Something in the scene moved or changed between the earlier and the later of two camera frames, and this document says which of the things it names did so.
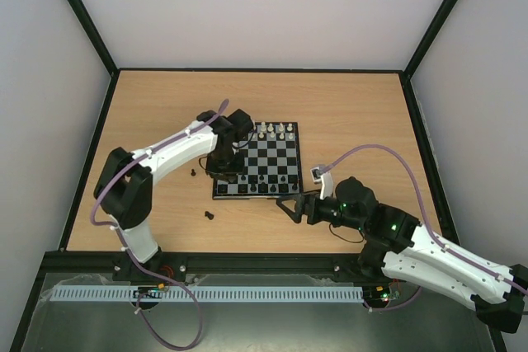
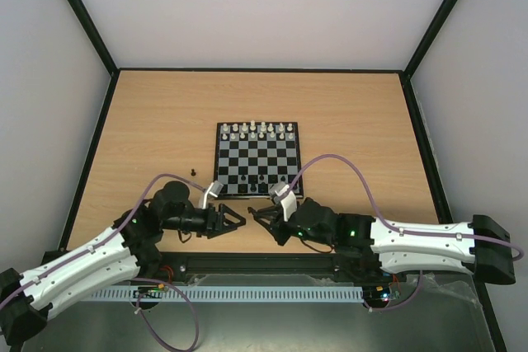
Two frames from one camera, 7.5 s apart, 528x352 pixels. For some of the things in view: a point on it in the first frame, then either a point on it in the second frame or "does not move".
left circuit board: (150, 292) does not move
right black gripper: (310, 208) → (280, 224)
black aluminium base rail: (348, 264) does not move
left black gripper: (231, 174) → (215, 223)
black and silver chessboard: (273, 165) does not move
